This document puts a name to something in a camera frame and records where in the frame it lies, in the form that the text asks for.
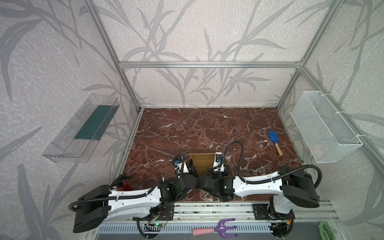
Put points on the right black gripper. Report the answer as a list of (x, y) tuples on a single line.
[(212, 174)]

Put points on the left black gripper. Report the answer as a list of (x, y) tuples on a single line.
[(191, 173)]

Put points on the brown cardboard box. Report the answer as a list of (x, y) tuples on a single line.
[(202, 162)]

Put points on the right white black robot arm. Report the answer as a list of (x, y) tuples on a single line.
[(287, 187)]

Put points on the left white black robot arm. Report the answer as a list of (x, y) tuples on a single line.
[(110, 202)]

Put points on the purple pink garden fork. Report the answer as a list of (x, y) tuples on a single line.
[(221, 229)]

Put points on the small green lit circuit board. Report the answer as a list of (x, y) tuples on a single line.
[(156, 227)]

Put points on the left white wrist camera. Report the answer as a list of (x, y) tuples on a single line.
[(179, 162)]

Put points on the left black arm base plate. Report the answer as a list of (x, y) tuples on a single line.
[(164, 213)]

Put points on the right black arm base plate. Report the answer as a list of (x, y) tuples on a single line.
[(263, 212)]

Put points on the red black handled tool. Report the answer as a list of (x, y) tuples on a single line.
[(121, 184)]

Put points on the blue trowel wooden handle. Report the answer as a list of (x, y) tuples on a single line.
[(275, 139)]

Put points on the aluminium front rail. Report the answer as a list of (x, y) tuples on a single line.
[(213, 212)]

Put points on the white wire mesh basket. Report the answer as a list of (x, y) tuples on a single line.
[(325, 131)]

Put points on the clear plastic wall bin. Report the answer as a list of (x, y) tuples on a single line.
[(79, 138)]

